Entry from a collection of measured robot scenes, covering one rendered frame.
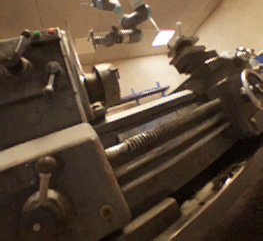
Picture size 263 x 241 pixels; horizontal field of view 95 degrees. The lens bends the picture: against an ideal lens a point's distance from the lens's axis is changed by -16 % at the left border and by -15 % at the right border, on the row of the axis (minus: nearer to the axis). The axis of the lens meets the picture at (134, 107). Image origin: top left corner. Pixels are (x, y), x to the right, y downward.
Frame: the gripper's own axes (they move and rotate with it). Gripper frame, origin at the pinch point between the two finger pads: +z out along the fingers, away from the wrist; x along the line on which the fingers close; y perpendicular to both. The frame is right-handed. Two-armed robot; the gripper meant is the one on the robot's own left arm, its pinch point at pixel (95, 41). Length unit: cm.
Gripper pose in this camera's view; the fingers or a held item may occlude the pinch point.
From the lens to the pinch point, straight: 94.5
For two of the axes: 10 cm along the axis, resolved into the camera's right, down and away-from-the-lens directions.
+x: -4.6, 0.5, 8.9
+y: 3.2, 9.4, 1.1
